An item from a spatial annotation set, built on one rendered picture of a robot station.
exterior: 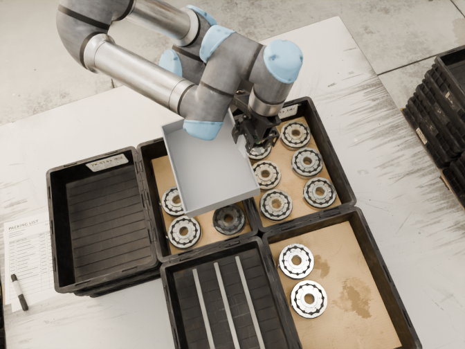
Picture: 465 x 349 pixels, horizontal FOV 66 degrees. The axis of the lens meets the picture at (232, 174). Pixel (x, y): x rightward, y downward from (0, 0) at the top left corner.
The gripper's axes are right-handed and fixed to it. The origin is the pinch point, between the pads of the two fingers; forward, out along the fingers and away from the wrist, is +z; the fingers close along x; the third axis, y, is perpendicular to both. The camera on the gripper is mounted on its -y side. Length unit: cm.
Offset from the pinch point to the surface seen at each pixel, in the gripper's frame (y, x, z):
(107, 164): -22, -34, 30
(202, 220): 7.3, -10.9, 28.9
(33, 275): -2, -67, 58
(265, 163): -1.5, 13.5, 19.1
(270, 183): 5.6, 11.9, 19.4
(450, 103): -9, 116, 28
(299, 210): 16.8, 17.7, 20.7
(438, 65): -25, 114, 20
